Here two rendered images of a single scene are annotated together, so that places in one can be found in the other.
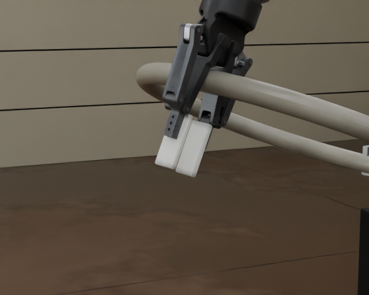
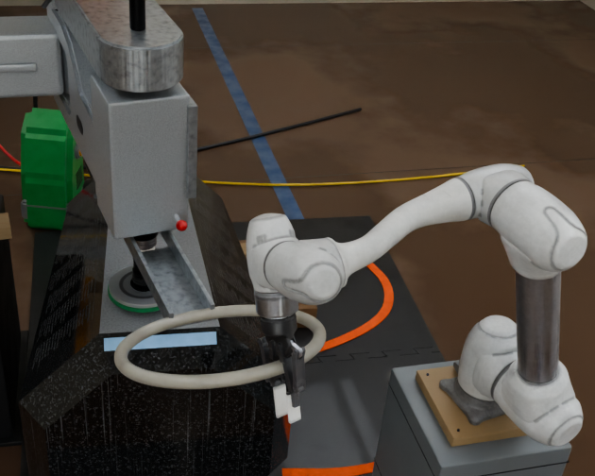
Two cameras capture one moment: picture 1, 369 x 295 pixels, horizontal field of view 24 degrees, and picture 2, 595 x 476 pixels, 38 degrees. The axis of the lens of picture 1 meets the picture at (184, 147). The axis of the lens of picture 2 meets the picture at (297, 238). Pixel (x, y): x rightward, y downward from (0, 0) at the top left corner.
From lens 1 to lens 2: 198 cm
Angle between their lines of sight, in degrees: 79
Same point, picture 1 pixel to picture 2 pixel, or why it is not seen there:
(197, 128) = (280, 390)
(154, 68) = (246, 378)
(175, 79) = (300, 380)
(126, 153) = not seen: outside the picture
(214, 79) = not seen: hidden behind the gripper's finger
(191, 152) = (282, 403)
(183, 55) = (300, 365)
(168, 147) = (295, 411)
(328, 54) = not seen: outside the picture
